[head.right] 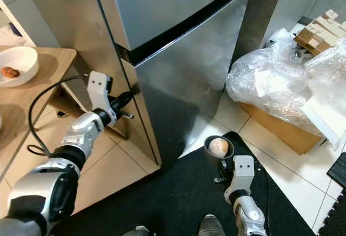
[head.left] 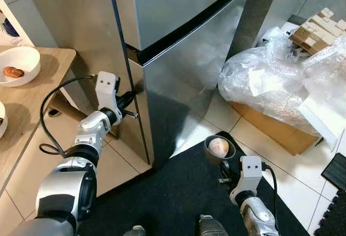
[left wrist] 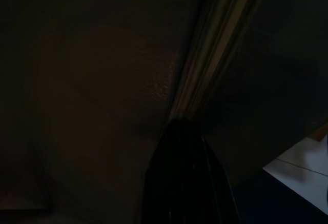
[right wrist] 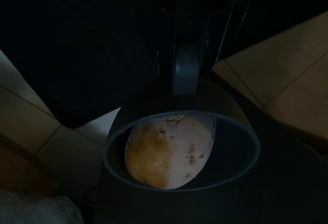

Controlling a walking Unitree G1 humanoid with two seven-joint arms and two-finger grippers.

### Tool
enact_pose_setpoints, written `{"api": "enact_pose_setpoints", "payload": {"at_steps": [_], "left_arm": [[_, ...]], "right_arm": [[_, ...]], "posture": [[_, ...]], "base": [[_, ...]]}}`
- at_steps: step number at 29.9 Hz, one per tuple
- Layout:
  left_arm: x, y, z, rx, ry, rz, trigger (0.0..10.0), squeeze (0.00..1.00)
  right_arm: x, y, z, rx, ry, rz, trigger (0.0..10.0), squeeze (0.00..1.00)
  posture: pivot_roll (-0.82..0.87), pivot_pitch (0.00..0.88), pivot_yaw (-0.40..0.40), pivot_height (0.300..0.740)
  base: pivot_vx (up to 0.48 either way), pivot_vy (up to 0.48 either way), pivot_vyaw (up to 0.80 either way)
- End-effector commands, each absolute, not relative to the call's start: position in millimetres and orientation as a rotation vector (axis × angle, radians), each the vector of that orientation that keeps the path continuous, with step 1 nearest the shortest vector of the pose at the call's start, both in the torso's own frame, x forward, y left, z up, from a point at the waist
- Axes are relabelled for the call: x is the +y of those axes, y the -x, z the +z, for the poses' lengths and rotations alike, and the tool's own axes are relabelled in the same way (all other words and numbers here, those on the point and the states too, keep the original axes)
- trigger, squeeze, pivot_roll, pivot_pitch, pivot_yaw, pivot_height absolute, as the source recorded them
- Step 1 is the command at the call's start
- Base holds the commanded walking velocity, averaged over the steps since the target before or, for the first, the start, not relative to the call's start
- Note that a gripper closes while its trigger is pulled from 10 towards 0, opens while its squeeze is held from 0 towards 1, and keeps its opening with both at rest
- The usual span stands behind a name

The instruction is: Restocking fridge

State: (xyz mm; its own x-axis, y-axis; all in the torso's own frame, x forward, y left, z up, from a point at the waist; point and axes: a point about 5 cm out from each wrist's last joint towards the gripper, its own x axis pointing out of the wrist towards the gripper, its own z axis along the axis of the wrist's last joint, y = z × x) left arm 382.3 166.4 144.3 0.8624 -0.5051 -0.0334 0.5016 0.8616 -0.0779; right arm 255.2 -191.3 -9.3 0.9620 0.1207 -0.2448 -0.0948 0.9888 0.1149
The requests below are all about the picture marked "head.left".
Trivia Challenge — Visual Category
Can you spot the grey robot right leg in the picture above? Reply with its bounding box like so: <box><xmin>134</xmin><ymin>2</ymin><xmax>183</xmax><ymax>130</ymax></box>
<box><xmin>196</xmin><ymin>214</ymin><xmax>229</xmax><ymax>236</ymax></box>

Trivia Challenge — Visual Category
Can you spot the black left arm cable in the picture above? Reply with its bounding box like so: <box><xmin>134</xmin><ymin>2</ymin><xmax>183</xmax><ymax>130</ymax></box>
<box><xmin>39</xmin><ymin>76</ymin><xmax>99</xmax><ymax>157</ymax></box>

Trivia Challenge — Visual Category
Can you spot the clear bubble wrap heap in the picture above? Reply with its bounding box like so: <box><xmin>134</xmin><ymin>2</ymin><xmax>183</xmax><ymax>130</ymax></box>
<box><xmin>218</xmin><ymin>27</ymin><xmax>346</xmax><ymax>138</ymax></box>

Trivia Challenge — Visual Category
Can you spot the dark blue cup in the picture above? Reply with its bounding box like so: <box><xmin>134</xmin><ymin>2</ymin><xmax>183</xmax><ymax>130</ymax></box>
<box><xmin>203</xmin><ymin>135</ymin><xmax>237</xmax><ymax>166</ymax></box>

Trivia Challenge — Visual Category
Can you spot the light wooden table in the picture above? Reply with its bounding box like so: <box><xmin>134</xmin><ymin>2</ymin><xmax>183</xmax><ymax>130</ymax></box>
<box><xmin>0</xmin><ymin>46</ymin><xmax>117</xmax><ymax>191</ymax></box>

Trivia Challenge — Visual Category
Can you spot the brown white checkered box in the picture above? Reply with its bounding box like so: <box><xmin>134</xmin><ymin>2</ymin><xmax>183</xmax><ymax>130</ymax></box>
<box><xmin>289</xmin><ymin>8</ymin><xmax>346</xmax><ymax>55</ymax></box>

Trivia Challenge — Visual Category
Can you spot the black foam floor tile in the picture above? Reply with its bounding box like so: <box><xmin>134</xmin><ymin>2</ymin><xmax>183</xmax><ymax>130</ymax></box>
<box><xmin>312</xmin><ymin>190</ymin><xmax>346</xmax><ymax>236</ymax></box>
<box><xmin>321</xmin><ymin>152</ymin><xmax>346</xmax><ymax>192</ymax></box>

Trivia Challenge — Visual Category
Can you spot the steel fridge main door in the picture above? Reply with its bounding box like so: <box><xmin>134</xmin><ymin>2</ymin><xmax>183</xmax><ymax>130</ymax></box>
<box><xmin>128</xmin><ymin>0</ymin><xmax>252</xmax><ymax>167</ymax></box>

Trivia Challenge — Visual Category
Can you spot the stainless steel fridge body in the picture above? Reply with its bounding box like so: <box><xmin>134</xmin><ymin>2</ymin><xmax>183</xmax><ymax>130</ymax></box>
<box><xmin>22</xmin><ymin>0</ymin><xmax>252</xmax><ymax>169</ymax></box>

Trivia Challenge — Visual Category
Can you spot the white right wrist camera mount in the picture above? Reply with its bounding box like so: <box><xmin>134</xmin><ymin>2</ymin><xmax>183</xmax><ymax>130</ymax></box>
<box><xmin>230</xmin><ymin>155</ymin><xmax>264</xmax><ymax>204</ymax></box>

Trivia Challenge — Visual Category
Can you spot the white shelf frame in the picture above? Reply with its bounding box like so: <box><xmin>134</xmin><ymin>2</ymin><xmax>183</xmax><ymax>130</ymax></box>
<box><xmin>0</xmin><ymin>0</ymin><xmax>36</xmax><ymax>48</ymax></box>

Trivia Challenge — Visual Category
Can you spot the grey robot leg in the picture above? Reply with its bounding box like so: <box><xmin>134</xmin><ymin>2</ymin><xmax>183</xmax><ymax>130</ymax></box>
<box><xmin>196</xmin><ymin>214</ymin><xmax>229</xmax><ymax>236</ymax></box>
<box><xmin>123</xmin><ymin>225</ymin><xmax>147</xmax><ymax>236</ymax></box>

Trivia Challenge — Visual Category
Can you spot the small white bowl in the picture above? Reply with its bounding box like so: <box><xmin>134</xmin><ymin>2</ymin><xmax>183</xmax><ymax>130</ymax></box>
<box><xmin>0</xmin><ymin>46</ymin><xmax>41</xmax><ymax>87</ymax></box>

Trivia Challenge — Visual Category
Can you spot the steel freezer door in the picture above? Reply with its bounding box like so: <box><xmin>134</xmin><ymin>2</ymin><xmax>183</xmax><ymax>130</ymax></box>
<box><xmin>111</xmin><ymin>0</ymin><xmax>252</xmax><ymax>51</ymax></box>

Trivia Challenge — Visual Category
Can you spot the pale egg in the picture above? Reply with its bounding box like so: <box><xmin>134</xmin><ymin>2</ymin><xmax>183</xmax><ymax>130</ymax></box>
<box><xmin>209</xmin><ymin>138</ymin><xmax>231</xmax><ymax>158</ymax></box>

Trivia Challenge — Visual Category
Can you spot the large brown cardboard box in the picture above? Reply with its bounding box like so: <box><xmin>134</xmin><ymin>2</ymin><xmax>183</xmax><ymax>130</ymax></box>
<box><xmin>230</xmin><ymin>101</ymin><xmax>321</xmax><ymax>156</ymax></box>

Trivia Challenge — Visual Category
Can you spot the grey robot left leg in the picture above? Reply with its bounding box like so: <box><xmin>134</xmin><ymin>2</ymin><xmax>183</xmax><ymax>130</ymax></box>
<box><xmin>123</xmin><ymin>225</ymin><xmax>147</xmax><ymax>236</ymax></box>

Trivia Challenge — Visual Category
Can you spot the brown sweet potato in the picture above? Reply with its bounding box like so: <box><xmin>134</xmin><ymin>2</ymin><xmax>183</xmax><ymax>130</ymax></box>
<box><xmin>3</xmin><ymin>66</ymin><xmax>25</xmax><ymax>79</ymax></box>

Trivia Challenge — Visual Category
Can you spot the white flat box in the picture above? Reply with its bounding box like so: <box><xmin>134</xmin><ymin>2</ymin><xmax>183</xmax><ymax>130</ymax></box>
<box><xmin>297</xmin><ymin>92</ymin><xmax>345</xmax><ymax>146</ymax></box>

